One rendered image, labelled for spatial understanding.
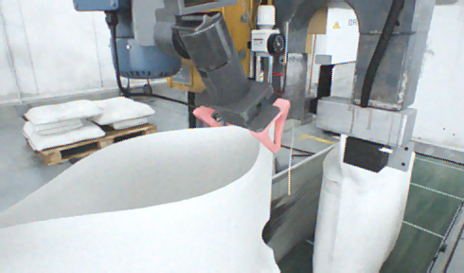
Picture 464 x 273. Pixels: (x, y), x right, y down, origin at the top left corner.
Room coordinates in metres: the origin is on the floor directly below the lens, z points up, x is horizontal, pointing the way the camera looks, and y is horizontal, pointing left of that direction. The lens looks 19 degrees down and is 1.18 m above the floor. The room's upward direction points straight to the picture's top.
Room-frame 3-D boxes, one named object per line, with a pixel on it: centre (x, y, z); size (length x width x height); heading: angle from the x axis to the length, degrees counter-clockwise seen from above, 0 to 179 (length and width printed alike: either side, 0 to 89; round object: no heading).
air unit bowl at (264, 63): (0.55, -0.06, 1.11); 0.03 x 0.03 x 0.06
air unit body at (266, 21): (0.55, -0.07, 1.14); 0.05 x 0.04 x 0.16; 44
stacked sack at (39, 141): (2.83, 1.67, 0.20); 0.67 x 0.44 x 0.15; 134
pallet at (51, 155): (3.19, 1.59, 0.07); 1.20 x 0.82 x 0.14; 134
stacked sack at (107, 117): (3.25, 1.23, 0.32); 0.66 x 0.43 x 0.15; 132
